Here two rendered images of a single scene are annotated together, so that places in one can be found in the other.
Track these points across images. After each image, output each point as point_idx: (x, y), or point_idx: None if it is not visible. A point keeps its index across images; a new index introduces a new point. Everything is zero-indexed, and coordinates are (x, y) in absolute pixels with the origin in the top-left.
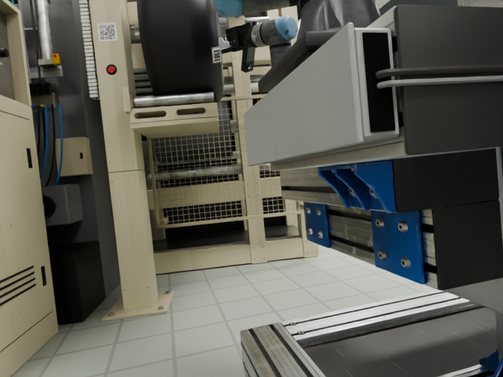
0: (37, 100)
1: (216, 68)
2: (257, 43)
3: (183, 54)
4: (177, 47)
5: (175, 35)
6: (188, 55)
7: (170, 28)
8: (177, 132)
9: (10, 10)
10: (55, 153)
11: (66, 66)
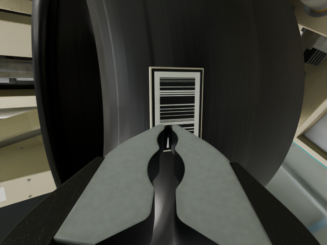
0: (322, 43)
1: (171, 33)
2: None
3: (275, 116)
4: (277, 135)
5: (266, 166)
6: (266, 112)
7: (263, 179)
8: None
9: (302, 140)
10: None
11: None
